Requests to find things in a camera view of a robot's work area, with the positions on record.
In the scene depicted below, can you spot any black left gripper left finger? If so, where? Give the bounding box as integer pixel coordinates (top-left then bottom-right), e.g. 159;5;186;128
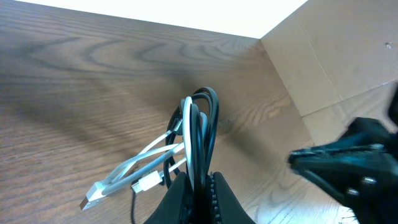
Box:
144;172;193;224

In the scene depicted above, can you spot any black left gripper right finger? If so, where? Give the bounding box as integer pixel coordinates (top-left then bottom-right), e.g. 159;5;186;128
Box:
206;172;254;224

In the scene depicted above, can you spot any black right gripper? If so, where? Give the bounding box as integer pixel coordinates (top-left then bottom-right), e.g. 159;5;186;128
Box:
287;80;398;224

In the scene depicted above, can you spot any white USB cable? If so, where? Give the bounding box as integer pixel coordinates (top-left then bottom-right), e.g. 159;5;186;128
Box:
79;95;208;211

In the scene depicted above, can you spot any black USB cable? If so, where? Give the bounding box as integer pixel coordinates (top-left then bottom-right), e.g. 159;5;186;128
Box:
130;86;220;224

